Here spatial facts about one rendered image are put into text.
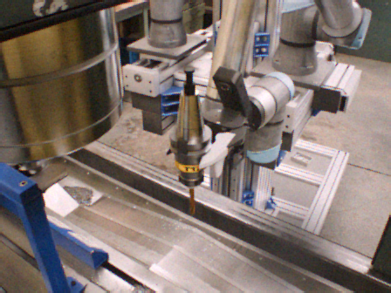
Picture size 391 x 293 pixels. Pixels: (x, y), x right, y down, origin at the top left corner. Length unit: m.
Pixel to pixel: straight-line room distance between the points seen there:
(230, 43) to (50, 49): 0.63
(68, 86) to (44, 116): 0.03
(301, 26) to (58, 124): 1.01
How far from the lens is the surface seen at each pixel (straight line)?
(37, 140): 0.32
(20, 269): 1.05
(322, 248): 1.19
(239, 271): 1.19
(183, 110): 0.56
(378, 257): 1.15
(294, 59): 1.27
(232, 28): 0.88
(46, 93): 0.30
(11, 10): 0.21
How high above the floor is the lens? 1.65
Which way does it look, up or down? 34 degrees down
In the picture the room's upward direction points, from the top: straight up
